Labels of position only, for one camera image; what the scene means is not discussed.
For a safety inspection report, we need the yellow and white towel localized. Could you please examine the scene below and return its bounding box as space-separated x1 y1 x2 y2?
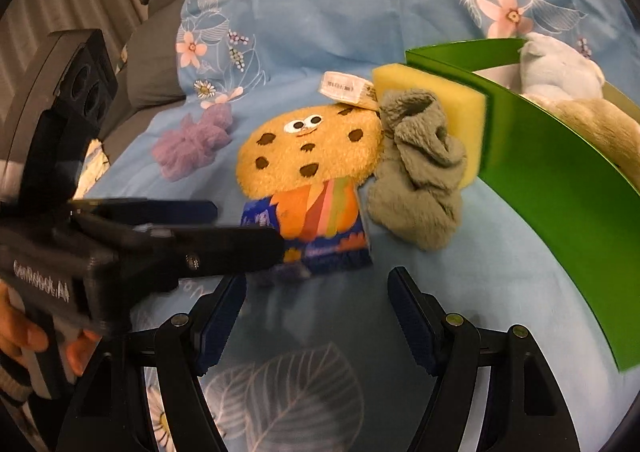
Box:
537 99 640 193

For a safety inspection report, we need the person's left hand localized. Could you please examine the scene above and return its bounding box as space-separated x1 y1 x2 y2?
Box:
0 279 103 378

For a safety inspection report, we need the grey sofa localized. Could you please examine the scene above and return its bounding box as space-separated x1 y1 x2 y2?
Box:
0 0 238 168

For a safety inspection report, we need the light printed cloth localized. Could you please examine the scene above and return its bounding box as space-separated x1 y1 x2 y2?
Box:
75 139 110 198

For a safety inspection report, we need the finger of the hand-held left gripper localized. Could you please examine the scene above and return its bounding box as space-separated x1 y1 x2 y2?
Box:
70 199 218 231
80 216 286 304

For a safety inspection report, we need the blue floral bed sheet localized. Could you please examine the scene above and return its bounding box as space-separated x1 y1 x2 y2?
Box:
70 0 640 452

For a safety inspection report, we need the grey-green fluffy cloth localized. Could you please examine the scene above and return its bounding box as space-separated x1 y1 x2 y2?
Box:
367 88 468 251

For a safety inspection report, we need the yellow sponge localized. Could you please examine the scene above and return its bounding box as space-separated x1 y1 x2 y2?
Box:
372 63 488 189

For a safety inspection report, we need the cookie plush toy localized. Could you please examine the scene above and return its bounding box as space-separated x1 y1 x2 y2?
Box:
236 103 385 200

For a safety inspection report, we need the green cardboard box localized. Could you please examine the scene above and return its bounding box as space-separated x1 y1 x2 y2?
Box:
405 37 640 374

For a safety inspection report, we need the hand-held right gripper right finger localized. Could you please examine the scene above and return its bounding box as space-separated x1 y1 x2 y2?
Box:
387 267 583 452

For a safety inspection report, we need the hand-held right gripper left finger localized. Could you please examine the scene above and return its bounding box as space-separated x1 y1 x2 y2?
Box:
60 274 248 452

